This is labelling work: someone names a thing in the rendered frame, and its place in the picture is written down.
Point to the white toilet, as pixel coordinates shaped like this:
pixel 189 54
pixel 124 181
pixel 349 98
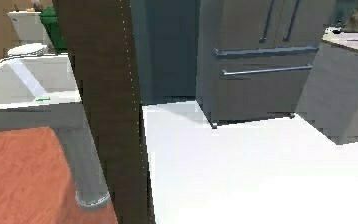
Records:
pixel 28 31

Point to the grey kitchen counter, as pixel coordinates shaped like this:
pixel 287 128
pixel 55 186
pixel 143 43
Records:
pixel 340 90

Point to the small green flat item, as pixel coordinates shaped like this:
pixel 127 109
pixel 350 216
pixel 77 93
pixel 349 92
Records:
pixel 42 99

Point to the grey table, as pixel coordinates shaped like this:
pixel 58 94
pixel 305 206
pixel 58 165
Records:
pixel 37 90

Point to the grey fridge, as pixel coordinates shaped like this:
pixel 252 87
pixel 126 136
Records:
pixel 253 90

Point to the dark brown room door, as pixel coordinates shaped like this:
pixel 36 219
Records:
pixel 103 100

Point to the green recycling bin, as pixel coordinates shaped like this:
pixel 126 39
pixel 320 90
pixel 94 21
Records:
pixel 53 28

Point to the brown statue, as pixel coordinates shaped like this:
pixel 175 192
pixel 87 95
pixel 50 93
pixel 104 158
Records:
pixel 356 18

